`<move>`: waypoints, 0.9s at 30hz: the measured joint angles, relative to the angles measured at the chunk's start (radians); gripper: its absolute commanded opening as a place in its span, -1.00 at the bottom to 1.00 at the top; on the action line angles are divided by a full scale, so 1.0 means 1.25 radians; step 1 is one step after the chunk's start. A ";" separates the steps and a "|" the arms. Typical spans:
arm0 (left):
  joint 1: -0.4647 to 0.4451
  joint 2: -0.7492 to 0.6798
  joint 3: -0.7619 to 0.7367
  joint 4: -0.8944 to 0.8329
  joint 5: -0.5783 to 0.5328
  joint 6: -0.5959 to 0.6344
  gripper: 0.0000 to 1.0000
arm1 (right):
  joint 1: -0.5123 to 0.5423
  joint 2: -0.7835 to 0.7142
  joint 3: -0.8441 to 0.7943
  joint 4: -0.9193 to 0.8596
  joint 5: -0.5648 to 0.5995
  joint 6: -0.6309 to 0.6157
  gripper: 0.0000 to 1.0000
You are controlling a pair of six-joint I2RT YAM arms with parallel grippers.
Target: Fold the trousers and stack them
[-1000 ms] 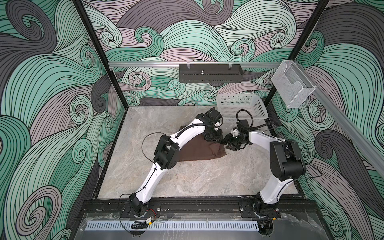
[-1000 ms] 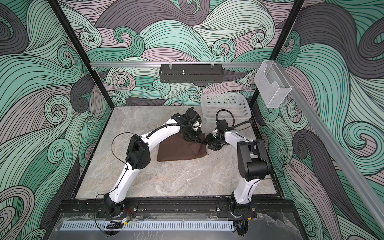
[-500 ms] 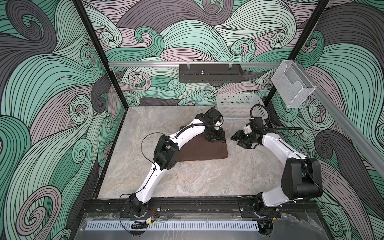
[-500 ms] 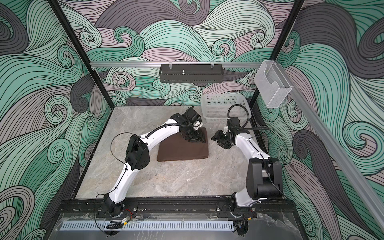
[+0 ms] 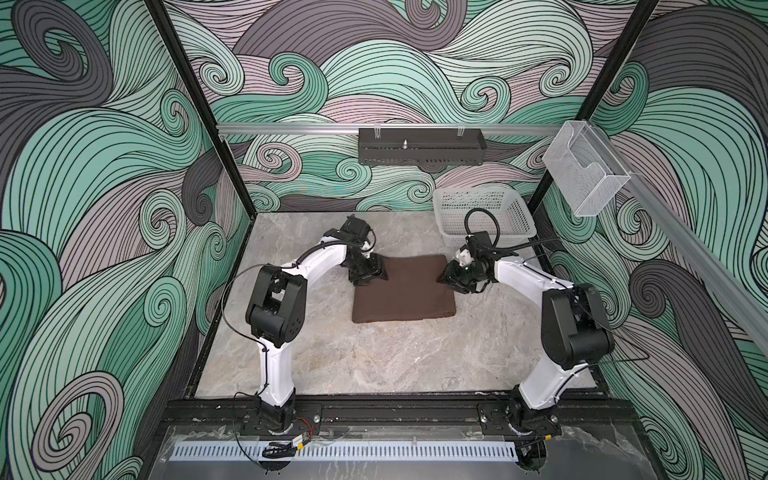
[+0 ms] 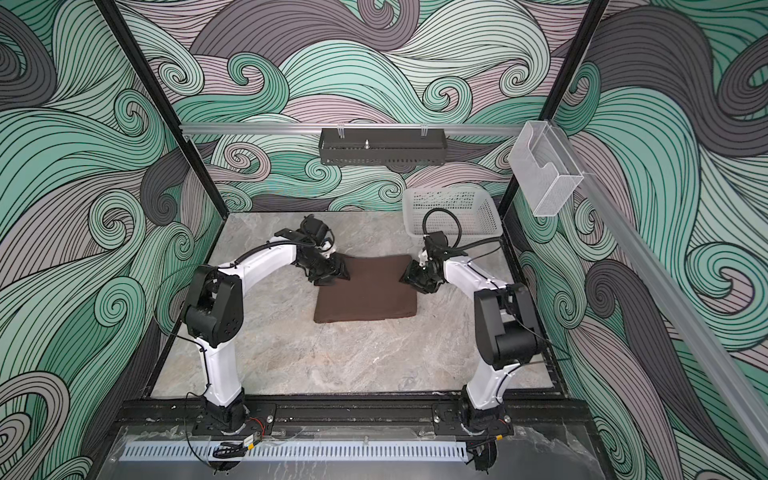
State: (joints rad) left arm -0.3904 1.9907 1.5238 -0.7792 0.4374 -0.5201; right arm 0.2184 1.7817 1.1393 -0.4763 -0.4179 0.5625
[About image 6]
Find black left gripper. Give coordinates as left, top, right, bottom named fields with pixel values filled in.
left=300, top=253, right=351, bottom=287

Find brown trousers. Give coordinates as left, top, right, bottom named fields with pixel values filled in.
left=313, top=255, right=418, bottom=324

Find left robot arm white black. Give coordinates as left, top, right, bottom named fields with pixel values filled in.
left=182, top=214, right=350, bottom=434

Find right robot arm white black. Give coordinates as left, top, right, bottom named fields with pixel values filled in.
left=400, top=231, right=545, bottom=434

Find white plastic laundry basket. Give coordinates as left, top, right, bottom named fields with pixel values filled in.
left=402, top=185, right=502, bottom=244

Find black perforated metal tray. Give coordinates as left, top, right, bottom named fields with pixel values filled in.
left=318, top=129, right=448, bottom=167

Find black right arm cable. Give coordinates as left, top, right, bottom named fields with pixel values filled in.
left=421, top=207, right=505, bottom=253

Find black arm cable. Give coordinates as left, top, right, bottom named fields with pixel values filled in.
left=230, top=230, right=319, bottom=268
left=421, top=207, right=505, bottom=253

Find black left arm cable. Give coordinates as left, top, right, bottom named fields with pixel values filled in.
left=230, top=230, right=319, bottom=268

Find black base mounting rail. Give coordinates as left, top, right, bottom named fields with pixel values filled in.
left=112, top=392, right=596, bottom=438

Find clear acrylic wall holder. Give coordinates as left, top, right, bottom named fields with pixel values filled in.
left=507, top=121, right=584, bottom=217

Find aluminium rail back wall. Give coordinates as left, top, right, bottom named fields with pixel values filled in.
left=179, top=121, right=523, bottom=137

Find aluminium rail wall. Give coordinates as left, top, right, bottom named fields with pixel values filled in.
left=179, top=121, right=523, bottom=137
left=550, top=124, right=767, bottom=459

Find aluminium rail right wall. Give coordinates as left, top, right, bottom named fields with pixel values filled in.
left=550, top=124, right=767, bottom=459

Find black frame post left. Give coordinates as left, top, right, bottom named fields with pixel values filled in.
left=95, top=0, right=229, bottom=220

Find black frame post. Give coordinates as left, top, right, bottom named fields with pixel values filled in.
left=95, top=0, right=229, bottom=220
left=499, top=1, right=609, bottom=216

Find white slotted cable duct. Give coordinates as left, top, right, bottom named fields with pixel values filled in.
left=118, top=440, right=469, bottom=462

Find black frame post right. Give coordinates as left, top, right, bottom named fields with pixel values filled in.
left=499, top=1, right=609, bottom=216

